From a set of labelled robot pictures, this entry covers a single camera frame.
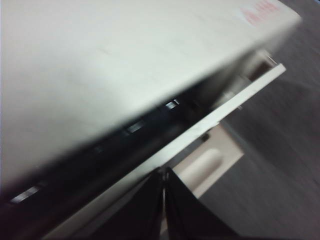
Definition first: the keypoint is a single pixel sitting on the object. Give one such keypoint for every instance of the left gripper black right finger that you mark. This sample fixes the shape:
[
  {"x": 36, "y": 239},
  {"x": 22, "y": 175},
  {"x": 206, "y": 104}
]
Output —
[{"x": 185, "y": 215}]

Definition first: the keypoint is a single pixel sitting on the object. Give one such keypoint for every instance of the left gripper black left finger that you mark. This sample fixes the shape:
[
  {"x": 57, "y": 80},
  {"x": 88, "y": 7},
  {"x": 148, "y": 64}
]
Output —
[{"x": 147, "y": 212}]

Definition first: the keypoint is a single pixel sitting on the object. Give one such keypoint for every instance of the cream Toshiba toaster oven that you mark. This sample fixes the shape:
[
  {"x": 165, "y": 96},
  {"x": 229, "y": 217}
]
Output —
[{"x": 100, "y": 62}]

